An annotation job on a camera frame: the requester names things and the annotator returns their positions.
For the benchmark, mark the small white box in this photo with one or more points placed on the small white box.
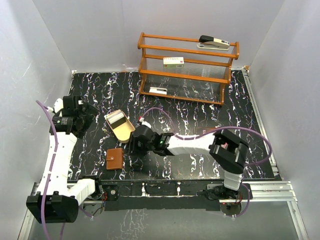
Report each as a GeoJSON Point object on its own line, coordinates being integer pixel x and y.
{"type": "Point", "coordinates": [158, 90]}

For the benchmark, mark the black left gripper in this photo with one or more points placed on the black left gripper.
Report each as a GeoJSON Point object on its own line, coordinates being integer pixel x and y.
{"type": "Point", "coordinates": [89, 113]}

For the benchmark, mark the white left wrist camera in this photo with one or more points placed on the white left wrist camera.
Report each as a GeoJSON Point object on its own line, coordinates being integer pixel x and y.
{"type": "Point", "coordinates": [57, 106]}

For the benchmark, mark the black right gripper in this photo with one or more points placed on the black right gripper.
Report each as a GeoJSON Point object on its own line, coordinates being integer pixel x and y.
{"type": "Point", "coordinates": [132, 149]}

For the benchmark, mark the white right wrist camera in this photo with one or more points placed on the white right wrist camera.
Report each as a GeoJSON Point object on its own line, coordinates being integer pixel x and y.
{"type": "Point", "coordinates": [144, 122]}

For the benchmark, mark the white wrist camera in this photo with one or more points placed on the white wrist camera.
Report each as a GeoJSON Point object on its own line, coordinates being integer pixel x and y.
{"type": "Point", "coordinates": [144, 122]}
{"type": "Point", "coordinates": [57, 106]}

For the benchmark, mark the black and beige stapler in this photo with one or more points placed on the black and beige stapler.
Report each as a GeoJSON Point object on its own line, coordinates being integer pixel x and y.
{"type": "Point", "coordinates": [212, 43]}

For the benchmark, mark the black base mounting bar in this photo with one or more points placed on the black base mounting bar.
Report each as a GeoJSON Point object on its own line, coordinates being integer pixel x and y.
{"type": "Point", "coordinates": [166, 195]}

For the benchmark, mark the white staples box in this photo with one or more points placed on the white staples box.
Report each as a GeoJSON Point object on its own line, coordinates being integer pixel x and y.
{"type": "Point", "coordinates": [173, 62]}

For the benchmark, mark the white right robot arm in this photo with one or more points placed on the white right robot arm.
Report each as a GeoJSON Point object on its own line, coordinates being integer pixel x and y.
{"type": "Point", "coordinates": [226, 148]}

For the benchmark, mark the beige oval card tray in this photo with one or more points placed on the beige oval card tray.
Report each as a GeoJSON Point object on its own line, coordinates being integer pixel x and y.
{"type": "Point", "coordinates": [122, 129]}

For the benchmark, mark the orange wooden shelf rack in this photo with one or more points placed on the orange wooden shelf rack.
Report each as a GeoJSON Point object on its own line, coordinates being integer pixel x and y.
{"type": "Point", "coordinates": [204, 77]}

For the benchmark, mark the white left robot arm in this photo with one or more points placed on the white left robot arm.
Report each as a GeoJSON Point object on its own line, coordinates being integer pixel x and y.
{"type": "Point", "coordinates": [53, 201]}

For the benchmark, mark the brown leather card holder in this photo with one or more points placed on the brown leather card holder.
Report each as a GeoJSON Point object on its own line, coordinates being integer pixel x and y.
{"type": "Point", "coordinates": [115, 159]}

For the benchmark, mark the dark book three days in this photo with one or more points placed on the dark book three days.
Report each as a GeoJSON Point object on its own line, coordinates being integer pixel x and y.
{"type": "Point", "coordinates": [203, 130]}

